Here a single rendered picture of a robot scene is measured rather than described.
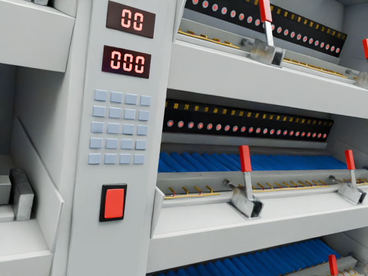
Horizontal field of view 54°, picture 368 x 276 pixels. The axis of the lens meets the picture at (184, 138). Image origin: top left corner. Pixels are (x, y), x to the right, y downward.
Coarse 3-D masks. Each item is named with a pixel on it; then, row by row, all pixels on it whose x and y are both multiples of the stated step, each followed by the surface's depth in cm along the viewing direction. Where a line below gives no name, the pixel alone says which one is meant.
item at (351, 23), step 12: (348, 12) 84; (360, 12) 82; (348, 24) 84; (360, 24) 82; (348, 36) 84; (360, 36) 81; (348, 48) 84; (360, 48) 81; (336, 120) 85; (348, 120) 83; (360, 120) 81; (336, 132) 85; (348, 132) 83; (360, 132) 81; (348, 144) 83; (360, 144) 80; (360, 228) 80; (360, 240) 80
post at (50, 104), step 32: (32, 96) 38; (64, 96) 30; (160, 96) 34; (32, 128) 37; (64, 128) 30; (160, 128) 35; (64, 160) 30; (64, 192) 30; (64, 224) 30; (64, 256) 31
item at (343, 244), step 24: (312, 240) 81; (336, 240) 84; (192, 264) 61; (216, 264) 64; (240, 264) 65; (264, 264) 68; (288, 264) 69; (312, 264) 72; (336, 264) 65; (360, 264) 77
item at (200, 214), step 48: (192, 144) 60; (240, 144) 67; (288, 144) 75; (336, 144) 85; (192, 192) 48; (240, 192) 47; (288, 192) 56; (336, 192) 64; (192, 240) 40; (240, 240) 45; (288, 240) 52
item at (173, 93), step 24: (288, 0) 73; (312, 0) 77; (336, 24) 83; (0, 72) 44; (0, 96) 44; (168, 96) 59; (192, 96) 62; (216, 96) 65; (0, 120) 44; (0, 144) 45
